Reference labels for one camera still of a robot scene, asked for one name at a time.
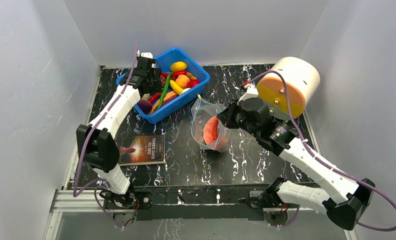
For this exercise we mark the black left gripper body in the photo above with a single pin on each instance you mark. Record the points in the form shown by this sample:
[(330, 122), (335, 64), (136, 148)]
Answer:
[(155, 84)]

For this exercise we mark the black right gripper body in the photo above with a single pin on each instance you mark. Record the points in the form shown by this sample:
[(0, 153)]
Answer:
[(228, 116)]

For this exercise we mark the purple toy eggplant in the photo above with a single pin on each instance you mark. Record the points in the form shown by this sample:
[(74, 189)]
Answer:
[(145, 106)]

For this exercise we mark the toy watermelon slice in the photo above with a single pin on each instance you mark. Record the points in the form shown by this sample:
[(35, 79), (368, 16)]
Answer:
[(210, 131)]

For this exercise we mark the clear zip top bag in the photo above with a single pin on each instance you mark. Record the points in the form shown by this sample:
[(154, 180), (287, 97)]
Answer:
[(202, 111)]

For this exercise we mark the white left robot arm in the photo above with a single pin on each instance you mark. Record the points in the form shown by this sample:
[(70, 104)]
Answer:
[(96, 140)]

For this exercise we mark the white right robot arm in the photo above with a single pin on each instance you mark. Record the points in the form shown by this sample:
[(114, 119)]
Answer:
[(342, 199)]

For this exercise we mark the green toy bean pod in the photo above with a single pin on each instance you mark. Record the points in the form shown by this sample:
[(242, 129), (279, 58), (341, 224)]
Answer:
[(165, 89)]

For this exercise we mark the red toy chili pepper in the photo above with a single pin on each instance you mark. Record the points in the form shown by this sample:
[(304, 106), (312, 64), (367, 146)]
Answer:
[(173, 75)]

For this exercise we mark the yellow toy banana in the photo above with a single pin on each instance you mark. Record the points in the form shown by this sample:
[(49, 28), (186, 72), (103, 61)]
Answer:
[(175, 87)]

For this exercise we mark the yellow toy lemon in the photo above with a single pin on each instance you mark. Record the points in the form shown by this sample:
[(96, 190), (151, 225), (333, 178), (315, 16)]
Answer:
[(178, 66)]

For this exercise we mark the orange toy peach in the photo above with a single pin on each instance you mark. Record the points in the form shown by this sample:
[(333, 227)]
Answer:
[(182, 81)]

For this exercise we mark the blue plastic bin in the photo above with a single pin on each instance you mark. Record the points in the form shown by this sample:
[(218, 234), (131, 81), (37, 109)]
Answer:
[(194, 71)]

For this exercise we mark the red toy tomato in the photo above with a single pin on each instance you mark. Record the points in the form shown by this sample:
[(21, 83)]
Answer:
[(193, 83)]

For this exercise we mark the cream cylinder with coloured face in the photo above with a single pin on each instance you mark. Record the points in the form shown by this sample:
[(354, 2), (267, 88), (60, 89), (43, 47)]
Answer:
[(302, 80)]

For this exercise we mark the three days to see book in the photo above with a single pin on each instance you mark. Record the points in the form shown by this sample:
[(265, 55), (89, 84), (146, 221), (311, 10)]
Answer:
[(142, 150)]

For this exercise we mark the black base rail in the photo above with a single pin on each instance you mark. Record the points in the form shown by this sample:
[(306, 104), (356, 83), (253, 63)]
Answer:
[(226, 201)]

